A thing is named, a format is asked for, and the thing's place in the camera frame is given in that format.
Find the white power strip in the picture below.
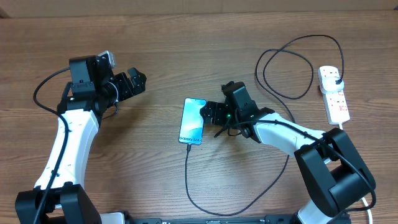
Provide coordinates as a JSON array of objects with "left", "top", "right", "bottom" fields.
[{"left": 317, "top": 65, "right": 350, "bottom": 129}]

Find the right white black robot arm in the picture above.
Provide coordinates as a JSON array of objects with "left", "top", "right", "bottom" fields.
[{"left": 200, "top": 82, "right": 376, "bottom": 223}]

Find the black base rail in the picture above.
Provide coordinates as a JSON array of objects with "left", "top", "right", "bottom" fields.
[{"left": 126, "top": 214, "right": 301, "bottom": 224}]

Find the white charger plug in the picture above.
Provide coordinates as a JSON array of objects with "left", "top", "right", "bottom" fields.
[{"left": 320, "top": 77, "right": 345, "bottom": 94}]

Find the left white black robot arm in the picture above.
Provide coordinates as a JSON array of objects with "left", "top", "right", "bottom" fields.
[{"left": 15, "top": 51, "right": 147, "bottom": 224}]

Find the blue Galaxy smartphone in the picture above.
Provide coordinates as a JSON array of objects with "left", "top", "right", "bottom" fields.
[{"left": 178, "top": 98, "right": 206, "bottom": 145}]

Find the white power strip cord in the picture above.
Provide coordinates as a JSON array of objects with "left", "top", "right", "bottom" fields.
[{"left": 338, "top": 123, "right": 374, "bottom": 224}]

